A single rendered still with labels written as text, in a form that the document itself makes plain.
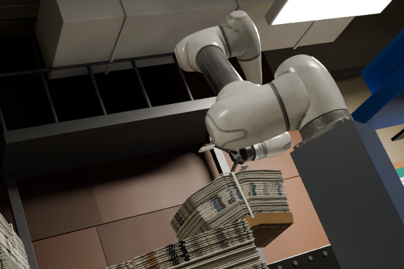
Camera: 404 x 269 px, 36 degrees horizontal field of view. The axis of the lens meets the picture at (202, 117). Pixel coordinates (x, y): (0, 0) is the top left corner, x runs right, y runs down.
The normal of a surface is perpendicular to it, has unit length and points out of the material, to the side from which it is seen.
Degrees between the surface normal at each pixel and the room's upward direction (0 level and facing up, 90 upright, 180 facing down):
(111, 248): 90
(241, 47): 151
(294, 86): 84
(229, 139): 139
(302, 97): 95
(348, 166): 90
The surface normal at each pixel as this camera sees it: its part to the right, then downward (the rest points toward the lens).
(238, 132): -0.06, 0.44
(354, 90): 0.33, -0.48
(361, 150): -0.54, -0.14
